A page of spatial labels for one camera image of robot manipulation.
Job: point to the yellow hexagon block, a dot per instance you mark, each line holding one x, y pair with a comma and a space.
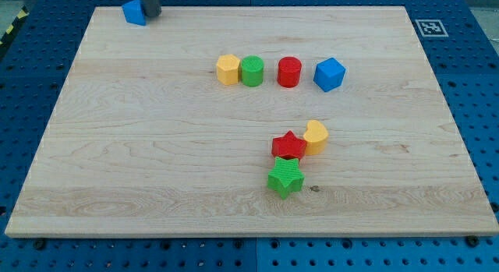
227, 69

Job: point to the red star block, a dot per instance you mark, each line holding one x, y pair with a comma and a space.
288, 146

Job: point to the green star block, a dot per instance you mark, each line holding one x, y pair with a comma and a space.
285, 177

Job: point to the green cylinder block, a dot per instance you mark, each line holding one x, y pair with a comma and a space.
252, 68

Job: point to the yellow crescent block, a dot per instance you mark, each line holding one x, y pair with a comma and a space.
316, 136

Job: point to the red cylinder block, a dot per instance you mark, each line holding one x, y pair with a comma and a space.
289, 71

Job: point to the blue cube block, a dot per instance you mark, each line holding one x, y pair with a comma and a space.
329, 74

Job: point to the light wooden board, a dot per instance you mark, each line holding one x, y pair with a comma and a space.
145, 142

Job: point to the blue triangle block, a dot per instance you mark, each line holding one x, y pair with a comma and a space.
133, 12

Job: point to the white fiducial marker tag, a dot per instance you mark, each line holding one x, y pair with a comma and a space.
431, 28

